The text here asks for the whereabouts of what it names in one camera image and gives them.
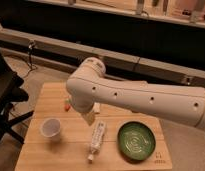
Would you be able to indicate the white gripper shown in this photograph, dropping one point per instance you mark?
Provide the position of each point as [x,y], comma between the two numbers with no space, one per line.
[84,107]

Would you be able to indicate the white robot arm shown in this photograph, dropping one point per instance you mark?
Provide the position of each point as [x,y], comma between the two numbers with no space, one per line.
[181,104]

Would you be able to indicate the green ceramic bowl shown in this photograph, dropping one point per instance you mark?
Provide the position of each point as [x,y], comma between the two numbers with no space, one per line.
[136,141]

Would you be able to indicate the white eraser block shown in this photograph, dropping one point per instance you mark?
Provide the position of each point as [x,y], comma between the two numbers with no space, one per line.
[96,108]

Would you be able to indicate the white toothpaste tube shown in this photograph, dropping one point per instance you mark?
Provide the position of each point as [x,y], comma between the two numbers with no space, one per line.
[96,140]

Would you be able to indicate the orange carrot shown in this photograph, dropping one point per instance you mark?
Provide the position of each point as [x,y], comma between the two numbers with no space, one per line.
[67,105]

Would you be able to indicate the black chair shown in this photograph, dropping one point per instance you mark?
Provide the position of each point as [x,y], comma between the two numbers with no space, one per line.
[10,91]

